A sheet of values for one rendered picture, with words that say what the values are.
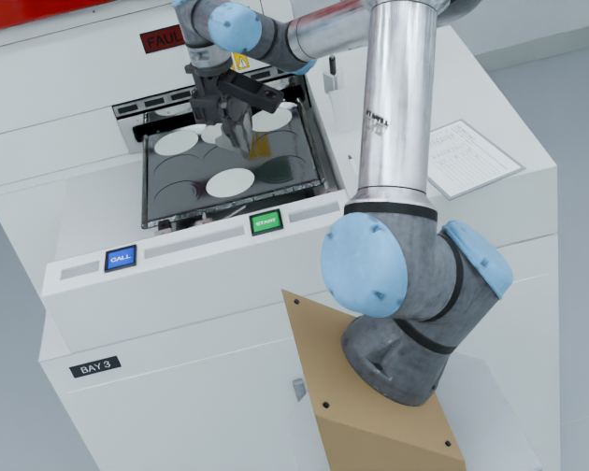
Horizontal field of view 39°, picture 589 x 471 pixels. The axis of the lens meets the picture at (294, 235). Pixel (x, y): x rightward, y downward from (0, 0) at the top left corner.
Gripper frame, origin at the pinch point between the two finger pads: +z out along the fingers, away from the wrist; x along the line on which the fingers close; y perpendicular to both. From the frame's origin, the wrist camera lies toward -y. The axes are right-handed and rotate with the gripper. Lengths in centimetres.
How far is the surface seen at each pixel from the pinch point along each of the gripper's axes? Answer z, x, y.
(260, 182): 7.3, -0.5, -0.6
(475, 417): 15, 41, -53
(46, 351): 15, 44, 25
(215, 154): 7.4, -9.5, 14.4
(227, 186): 7.4, 1.4, 6.0
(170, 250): 1.7, 28.0, 2.5
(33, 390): 97, -1, 104
